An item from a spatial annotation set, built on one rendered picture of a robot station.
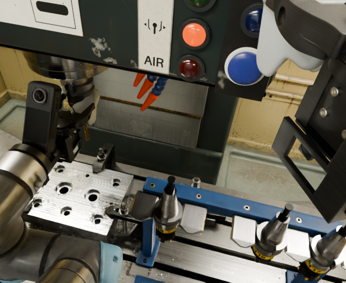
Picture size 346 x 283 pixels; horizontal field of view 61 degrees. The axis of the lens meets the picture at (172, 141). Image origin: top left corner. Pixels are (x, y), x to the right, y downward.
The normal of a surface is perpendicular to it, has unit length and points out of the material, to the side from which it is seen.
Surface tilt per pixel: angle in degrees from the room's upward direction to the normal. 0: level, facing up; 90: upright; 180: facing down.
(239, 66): 88
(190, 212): 0
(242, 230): 0
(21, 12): 90
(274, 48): 90
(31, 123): 59
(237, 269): 0
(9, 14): 90
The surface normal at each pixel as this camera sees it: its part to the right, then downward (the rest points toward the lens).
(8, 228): 0.95, 0.28
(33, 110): -0.12, 0.19
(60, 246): 0.07, -0.81
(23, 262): -0.06, -0.06
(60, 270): 0.07, -0.99
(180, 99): -0.22, 0.65
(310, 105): -0.96, 0.15
